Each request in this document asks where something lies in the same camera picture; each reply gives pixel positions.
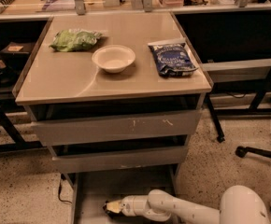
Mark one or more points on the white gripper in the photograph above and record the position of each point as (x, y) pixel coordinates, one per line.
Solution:
(128, 205)

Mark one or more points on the black rxbar chocolate bar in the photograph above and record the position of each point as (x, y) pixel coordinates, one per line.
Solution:
(112, 209)

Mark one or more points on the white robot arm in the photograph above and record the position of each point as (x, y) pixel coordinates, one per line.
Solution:
(239, 205)

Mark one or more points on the open bottom grey drawer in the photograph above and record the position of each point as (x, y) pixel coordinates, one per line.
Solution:
(94, 188)

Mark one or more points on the middle grey drawer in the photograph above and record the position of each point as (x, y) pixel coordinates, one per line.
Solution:
(119, 159)

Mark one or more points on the top grey drawer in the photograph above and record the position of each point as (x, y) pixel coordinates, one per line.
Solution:
(116, 128)

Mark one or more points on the grey drawer cabinet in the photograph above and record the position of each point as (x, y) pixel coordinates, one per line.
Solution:
(68, 85)

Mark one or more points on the white bowl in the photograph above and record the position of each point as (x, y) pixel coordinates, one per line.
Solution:
(113, 58)

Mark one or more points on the blue chip bag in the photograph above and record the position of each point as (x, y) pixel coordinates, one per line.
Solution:
(171, 58)

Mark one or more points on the green chip bag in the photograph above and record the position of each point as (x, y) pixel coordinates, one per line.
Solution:
(69, 40)

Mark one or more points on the black box under desk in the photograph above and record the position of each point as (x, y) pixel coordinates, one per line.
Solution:
(17, 50)

